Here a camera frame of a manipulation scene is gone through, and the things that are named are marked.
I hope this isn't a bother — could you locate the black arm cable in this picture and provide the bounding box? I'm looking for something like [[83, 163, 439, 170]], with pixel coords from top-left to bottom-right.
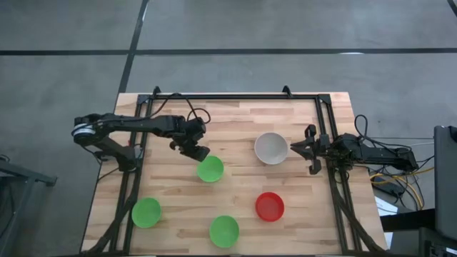
[[144, 92, 211, 126], [353, 114, 415, 153]]

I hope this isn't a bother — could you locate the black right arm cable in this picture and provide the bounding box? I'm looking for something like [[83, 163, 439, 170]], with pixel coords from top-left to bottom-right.
[[353, 114, 415, 153]]

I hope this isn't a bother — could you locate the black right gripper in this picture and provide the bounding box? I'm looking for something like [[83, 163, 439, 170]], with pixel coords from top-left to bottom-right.
[[291, 124, 336, 176]]

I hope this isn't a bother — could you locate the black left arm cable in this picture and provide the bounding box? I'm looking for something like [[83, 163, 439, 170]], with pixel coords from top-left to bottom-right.
[[144, 92, 211, 126]]

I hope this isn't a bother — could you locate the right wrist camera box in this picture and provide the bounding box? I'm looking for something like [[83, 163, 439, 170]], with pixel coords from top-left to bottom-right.
[[320, 134, 333, 156]]

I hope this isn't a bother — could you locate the black aluminium frame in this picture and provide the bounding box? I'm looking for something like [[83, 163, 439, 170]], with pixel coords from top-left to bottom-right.
[[81, 85, 388, 256]]

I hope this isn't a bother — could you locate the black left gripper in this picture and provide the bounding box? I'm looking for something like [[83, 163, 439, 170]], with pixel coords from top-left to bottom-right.
[[166, 116, 211, 162]]

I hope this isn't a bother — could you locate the green plastic bowl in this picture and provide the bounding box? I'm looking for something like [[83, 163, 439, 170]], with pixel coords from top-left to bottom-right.
[[196, 155, 225, 183], [209, 215, 240, 249], [131, 197, 163, 229]]

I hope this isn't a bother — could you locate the white paper sheet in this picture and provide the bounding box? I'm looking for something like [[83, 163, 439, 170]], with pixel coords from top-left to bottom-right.
[[374, 196, 398, 217]]

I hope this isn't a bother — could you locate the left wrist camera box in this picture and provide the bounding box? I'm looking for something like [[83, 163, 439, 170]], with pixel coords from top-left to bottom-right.
[[186, 119, 207, 140]]

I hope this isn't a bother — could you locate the black power brick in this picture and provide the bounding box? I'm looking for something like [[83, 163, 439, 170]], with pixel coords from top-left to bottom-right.
[[371, 176, 404, 197]]

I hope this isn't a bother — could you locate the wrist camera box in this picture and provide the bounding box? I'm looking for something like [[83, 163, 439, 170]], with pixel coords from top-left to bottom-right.
[[320, 134, 333, 156], [186, 119, 207, 140]]

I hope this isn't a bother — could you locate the white ribbed bowl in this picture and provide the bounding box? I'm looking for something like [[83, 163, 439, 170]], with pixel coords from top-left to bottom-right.
[[253, 131, 289, 166]]

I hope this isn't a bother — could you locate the yellow cable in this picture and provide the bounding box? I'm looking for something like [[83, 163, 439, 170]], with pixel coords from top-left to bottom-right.
[[369, 166, 435, 211]]

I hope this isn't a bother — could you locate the dark grey computer case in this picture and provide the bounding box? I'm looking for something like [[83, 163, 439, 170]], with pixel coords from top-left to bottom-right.
[[433, 124, 457, 242]]

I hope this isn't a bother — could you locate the grey metal cart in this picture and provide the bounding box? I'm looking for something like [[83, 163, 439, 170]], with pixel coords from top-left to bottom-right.
[[0, 156, 58, 257]]

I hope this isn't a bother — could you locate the red plastic bowl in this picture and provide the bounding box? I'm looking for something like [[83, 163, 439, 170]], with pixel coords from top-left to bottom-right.
[[254, 191, 286, 223]]

